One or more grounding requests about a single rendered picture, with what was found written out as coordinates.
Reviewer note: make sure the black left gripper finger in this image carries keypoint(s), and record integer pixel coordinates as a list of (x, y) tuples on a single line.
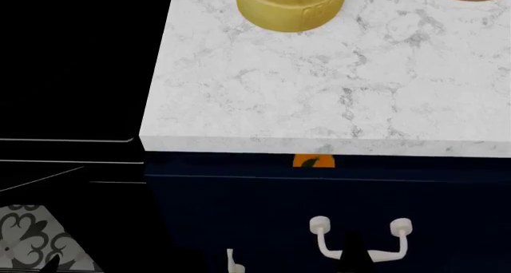
[(52, 267)]

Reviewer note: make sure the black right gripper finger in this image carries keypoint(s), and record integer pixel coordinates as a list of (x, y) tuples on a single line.
[(354, 255)]

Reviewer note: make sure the navy blue drawer front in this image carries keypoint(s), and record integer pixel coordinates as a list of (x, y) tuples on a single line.
[(439, 219)]

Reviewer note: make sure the navy blue cabinet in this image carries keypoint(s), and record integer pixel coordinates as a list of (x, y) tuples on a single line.
[(399, 165)]

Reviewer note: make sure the orange item with green leaf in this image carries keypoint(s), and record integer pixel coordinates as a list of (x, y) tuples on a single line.
[(315, 161)]

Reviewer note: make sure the black kitchen appliance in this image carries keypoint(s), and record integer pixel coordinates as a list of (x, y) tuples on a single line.
[(72, 75)]

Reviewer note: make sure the yellow round bowl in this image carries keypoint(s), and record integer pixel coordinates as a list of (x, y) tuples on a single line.
[(279, 6)]

